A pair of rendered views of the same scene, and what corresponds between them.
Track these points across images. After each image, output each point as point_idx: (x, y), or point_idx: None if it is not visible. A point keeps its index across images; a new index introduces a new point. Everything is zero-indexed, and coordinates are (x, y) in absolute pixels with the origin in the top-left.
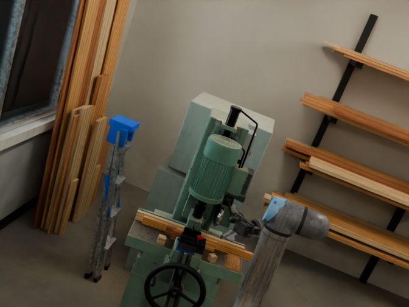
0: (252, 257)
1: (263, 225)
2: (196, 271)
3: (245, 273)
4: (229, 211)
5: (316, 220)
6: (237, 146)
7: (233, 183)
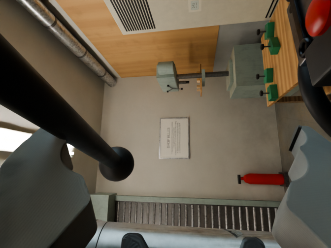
0: (162, 225)
1: (97, 220)
2: (316, 121)
3: (203, 229)
4: None
5: None
6: None
7: None
